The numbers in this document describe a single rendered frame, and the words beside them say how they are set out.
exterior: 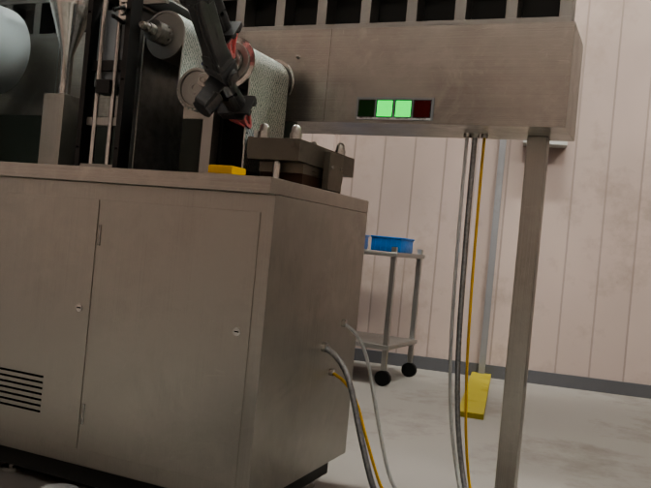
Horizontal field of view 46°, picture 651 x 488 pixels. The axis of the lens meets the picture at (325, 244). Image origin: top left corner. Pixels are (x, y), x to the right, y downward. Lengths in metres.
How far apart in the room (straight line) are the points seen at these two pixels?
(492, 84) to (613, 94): 2.83
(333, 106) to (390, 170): 2.62
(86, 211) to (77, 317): 0.29
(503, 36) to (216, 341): 1.20
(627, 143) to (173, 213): 3.57
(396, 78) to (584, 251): 2.80
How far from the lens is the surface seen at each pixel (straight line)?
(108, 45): 2.42
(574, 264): 4.98
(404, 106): 2.37
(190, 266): 1.95
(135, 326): 2.05
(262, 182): 1.82
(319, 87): 2.50
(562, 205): 4.98
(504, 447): 2.47
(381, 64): 2.43
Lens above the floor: 0.76
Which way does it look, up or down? level
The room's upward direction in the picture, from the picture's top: 5 degrees clockwise
